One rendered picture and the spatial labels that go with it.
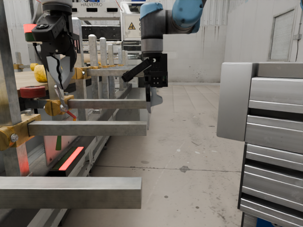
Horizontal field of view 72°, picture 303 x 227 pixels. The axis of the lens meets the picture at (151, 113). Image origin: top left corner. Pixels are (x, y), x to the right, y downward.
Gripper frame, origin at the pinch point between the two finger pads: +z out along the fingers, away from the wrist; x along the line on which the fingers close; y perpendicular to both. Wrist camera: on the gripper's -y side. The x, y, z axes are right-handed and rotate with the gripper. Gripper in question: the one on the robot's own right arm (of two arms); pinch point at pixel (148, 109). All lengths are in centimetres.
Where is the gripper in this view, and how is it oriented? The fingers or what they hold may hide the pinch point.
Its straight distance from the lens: 77.2
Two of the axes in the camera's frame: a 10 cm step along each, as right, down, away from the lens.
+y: 10.0, -0.2, -0.1
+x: 0.1, -2.4, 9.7
